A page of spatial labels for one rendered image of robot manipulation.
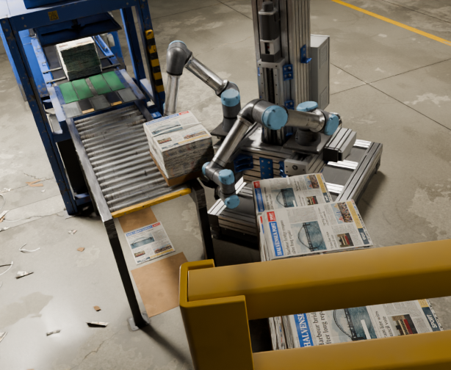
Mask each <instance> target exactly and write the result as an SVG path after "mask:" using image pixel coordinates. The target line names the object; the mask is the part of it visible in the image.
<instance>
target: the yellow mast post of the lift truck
mask: <svg viewBox="0 0 451 370"><path fill-rule="evenodd" d="M212 267H214V260H213V259H209V260H202V261H191V262H186V263H183V264H182V265H181V266H180V269H179V296H178V303H179V307H180V311H181V316H182V320H183V323H184V329H185V333H186V336H187V342H188V345H189V348H190V354H191V358H192V364H193V367H194V370H254V365H253V354H252V348H251V342H250V331H249V325H248V314H247V308H246V301H245V295H241V296H234V297H223V298H216V299H210V300H198V301H192V302H188V271H189V270H194V269H205V268H212Z"/></svg>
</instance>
